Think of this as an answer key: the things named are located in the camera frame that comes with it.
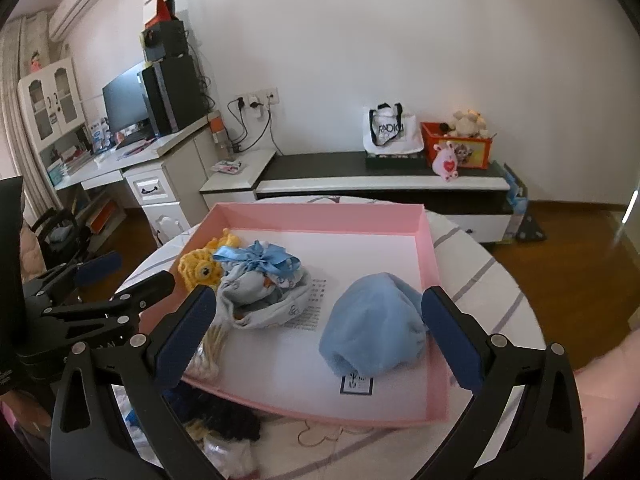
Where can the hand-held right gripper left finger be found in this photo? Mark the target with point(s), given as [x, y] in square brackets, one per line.
[185, 330]

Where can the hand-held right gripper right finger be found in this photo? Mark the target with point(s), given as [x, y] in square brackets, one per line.
[450, 340]

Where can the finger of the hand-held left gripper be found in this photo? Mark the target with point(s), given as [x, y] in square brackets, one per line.
[100, 266]
[150, 285]

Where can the cream yarn accessory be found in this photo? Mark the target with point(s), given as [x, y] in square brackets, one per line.
[210, 355]

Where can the yellow crochet toy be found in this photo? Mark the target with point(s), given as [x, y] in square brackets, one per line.
[197, 265]

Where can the light blue towel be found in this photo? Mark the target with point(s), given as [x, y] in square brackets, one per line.
[370, 325]

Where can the grey printed cloth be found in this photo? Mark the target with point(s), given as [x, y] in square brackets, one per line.
[270, 305]

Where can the dark navy crochet scrunchie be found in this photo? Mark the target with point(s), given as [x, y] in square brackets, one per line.
[235, 422]

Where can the pink cardboard box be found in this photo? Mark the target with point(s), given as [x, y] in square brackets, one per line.
[300, 355]

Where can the pink padded jacket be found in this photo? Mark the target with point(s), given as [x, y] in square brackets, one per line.
[30, 255]

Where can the black chair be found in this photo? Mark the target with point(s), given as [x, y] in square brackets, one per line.
[45, 225]

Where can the white desk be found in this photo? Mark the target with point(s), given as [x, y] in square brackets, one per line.
[165, 200]

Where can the stack of books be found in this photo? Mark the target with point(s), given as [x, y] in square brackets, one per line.
[75, 160]

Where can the pink flat item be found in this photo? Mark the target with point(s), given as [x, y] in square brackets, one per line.
[135, 149]

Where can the blue and white boxes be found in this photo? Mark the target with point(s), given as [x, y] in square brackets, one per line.
[100, 135]

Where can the black keyboard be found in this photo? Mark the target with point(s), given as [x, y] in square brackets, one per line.
[135, 137]

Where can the black bathroom scale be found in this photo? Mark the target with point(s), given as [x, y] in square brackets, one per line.
[530, 227]

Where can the pink printed packet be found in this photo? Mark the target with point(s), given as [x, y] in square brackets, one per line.
[227, 166]

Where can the white low side cabinet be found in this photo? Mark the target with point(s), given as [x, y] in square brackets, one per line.
[250, 170]

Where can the pink floral blanket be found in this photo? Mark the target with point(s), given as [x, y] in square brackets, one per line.
[610, 385]

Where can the black computer monitor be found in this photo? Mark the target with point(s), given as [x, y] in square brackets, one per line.
[125, 100]

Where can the white glass-door cabinet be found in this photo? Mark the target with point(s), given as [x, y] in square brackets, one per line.
[50, 105]

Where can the orange bottle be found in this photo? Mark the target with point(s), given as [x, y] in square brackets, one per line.
[217, 130]

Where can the pink heart plush toy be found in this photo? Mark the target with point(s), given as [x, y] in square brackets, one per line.
[446, 165]

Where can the black computer tower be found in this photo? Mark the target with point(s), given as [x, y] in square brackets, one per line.
[175, 95]

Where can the red toy box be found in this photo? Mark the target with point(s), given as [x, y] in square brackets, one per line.
[475, 152]

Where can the black and white TV stand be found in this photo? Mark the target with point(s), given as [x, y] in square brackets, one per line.
[350, 165]

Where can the white tote bag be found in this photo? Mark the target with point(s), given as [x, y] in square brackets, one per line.
[395, 135]

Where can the small doll figure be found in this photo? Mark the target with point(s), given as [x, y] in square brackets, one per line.
[35, 62]

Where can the beige plush toy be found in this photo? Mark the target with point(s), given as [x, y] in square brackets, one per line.
[467, 122]

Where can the black speaker box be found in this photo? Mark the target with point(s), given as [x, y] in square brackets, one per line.
[167, 40]

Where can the red and white box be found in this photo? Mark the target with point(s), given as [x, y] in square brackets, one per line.
[152, 7]

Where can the white air conditioner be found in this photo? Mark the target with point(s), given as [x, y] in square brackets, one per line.
[75, 2]

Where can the white wall outlet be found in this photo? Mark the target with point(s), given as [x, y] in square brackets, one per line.
[272, 95]

